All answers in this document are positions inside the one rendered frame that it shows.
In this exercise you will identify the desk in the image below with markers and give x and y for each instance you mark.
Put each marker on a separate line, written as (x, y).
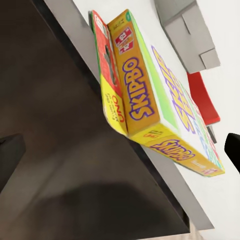
(80, 179)

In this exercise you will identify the swivel chair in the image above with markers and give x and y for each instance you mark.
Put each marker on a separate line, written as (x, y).
(200, 96)

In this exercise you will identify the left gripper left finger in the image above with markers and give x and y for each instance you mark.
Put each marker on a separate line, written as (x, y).
(12, 149)

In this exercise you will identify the toy box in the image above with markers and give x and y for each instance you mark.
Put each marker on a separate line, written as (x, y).
(188, 32)

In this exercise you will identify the board game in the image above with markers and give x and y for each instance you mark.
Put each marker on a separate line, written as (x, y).
(146, 102)

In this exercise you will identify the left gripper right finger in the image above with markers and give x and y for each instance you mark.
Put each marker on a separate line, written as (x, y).
(232, 148)

